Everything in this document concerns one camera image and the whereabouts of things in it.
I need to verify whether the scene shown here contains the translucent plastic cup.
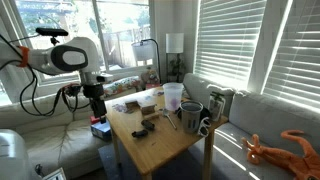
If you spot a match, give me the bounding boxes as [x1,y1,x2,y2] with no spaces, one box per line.
[162,82,185,112]

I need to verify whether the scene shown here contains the clear pouch green plant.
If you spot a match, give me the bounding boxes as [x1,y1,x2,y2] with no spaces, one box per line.
[207,91,226,122]

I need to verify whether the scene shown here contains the black arc lamp white shade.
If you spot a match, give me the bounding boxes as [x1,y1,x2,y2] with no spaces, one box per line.
[131,38,162,84]

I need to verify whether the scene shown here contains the white window blind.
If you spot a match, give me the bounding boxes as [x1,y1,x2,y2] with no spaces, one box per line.
[194,0,268,90]
[263,0,320,111]

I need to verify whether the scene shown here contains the floor lamp cylinder shade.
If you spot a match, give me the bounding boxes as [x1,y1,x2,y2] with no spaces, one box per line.
[165,32,185,84]

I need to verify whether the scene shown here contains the grey fabric sofa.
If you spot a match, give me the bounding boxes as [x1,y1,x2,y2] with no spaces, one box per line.
[182,72,320,180]

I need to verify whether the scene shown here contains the dark rug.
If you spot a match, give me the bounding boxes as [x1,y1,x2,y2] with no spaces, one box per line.
[98,141,208,180]

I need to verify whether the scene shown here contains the orange cable strap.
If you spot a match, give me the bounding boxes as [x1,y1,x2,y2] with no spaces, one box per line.
[18,45,31,68]

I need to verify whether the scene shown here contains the red box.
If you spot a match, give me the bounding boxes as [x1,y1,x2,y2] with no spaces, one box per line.
[89,115,101,125]

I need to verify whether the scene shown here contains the large white-framed window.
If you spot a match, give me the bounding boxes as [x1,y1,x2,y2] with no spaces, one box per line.
[0,0,156,88]

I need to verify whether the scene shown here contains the colourful stuffed toy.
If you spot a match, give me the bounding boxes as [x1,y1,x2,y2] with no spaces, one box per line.
[141,66,162,89]

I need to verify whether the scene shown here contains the metal spoon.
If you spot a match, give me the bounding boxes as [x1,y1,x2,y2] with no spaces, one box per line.
[162,108,178,131]

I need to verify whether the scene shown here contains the orange plush octopus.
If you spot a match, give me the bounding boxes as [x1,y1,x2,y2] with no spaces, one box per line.
[240,129,320,180]

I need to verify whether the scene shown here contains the black camera on tripod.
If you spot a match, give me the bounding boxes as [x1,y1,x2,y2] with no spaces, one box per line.
[35,27,69,47]

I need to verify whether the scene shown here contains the wooden table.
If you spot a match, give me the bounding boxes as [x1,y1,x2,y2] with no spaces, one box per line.
[104,85,229,180]

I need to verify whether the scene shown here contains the single wooden block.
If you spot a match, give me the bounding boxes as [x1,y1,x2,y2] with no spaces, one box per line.
[143,112,161,121]

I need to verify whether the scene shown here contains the blue box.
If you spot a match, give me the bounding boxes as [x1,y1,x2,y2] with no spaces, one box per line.
[90,120,113,142]

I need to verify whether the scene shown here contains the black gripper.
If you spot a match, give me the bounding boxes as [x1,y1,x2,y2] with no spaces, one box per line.
[89,97,108,125]

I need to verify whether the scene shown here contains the potted plant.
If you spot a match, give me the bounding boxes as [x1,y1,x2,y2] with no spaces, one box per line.
[167,53,187,83]

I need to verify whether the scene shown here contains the wooden block pair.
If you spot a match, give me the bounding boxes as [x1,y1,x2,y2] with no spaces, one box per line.
[124,99,140,110]

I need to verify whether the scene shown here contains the green toy car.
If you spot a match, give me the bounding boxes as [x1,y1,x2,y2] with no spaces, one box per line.
[131,129,149,139]

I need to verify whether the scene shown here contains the white leather sofa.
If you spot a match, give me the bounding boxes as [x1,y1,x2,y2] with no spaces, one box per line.
[0,89,114,178]

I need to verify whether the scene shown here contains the white sunglasses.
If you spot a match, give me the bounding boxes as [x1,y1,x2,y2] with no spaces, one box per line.
[197,117,213,138]

